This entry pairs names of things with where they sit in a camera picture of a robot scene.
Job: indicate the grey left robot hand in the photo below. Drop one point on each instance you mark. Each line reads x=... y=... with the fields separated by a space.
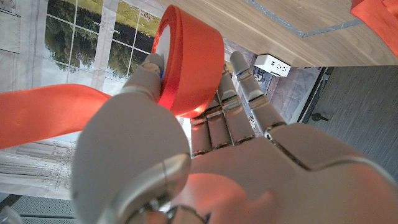
x=248 y=174

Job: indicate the orange ribbon with spool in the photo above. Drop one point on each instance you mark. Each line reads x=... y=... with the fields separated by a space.
x=192 y=62

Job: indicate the white power box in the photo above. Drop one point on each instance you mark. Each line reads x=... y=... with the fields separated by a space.
x=273 y=66

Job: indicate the black wall knob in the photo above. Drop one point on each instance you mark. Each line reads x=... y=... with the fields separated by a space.
x=317 y=116

